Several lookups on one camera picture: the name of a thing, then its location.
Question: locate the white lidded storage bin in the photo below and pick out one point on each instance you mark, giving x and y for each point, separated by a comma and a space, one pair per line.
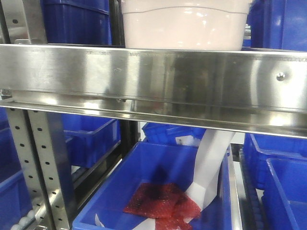
185, 24

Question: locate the blue bin rear centre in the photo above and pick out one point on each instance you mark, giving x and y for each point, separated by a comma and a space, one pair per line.
173, 134

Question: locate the blue bin with red wrap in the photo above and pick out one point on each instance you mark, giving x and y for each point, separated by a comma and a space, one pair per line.
152, 163

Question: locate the blue bin lower left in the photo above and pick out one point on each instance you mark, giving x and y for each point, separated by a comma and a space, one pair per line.
88, 138

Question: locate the perforated steel shelf upright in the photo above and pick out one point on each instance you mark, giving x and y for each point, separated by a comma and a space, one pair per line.
40, 143

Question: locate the blue bin upper left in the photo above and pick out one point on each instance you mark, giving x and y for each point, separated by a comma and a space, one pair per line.
77, 21

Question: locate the blue bin lower right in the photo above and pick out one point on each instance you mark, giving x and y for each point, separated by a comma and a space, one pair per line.
278, 167

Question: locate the blue bin upper right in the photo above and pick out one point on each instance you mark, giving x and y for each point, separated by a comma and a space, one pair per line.
278, 24

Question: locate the blue bin far left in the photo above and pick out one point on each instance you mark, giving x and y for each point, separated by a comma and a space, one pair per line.
15, 202

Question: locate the white paper strip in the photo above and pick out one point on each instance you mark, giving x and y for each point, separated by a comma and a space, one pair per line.
204, 187

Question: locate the stainless steel shelf rail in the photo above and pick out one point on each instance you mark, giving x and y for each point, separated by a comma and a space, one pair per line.
252, 90

